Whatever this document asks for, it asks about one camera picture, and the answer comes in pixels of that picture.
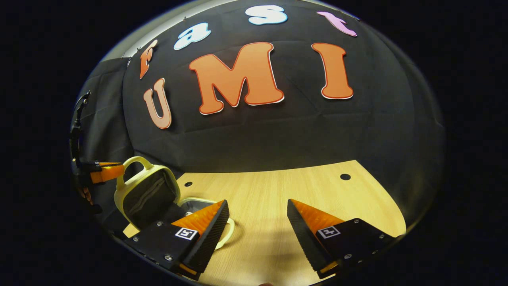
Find pale yellow-green suitcase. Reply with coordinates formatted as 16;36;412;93
114;156;236;251

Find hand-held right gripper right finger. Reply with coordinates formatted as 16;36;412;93
287;199;398;280

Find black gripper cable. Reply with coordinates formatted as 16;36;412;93
70;91;92;160

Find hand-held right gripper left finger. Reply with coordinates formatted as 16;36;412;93
124;199;231;280

